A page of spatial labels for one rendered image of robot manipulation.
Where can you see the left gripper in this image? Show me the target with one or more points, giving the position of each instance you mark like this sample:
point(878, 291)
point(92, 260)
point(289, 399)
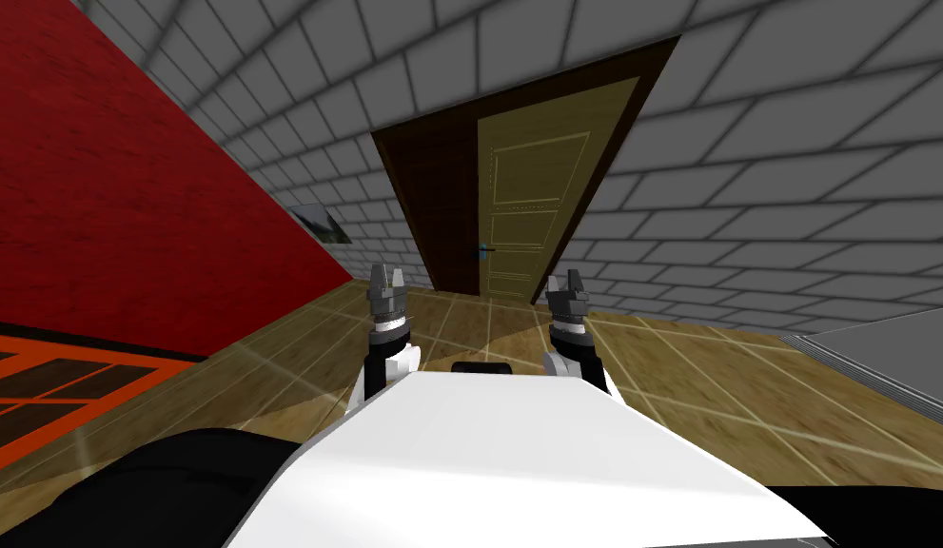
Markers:
point(388, 306)

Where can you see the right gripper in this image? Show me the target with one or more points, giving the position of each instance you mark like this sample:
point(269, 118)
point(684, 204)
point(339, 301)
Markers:
point(568, 308)

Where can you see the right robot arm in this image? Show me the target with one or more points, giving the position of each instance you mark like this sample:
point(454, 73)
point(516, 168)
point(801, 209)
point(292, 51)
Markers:
point(574, 347)

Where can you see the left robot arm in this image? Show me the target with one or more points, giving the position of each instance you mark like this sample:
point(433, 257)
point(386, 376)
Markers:
point(136, 495)

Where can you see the olive panelled door leaf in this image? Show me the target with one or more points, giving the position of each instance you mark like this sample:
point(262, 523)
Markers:
point(539, 190)

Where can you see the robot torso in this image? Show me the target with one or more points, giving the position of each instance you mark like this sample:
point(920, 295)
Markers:
point(501, 457)

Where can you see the framed wall picture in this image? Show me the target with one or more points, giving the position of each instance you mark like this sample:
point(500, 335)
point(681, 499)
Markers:
point(321, 224)

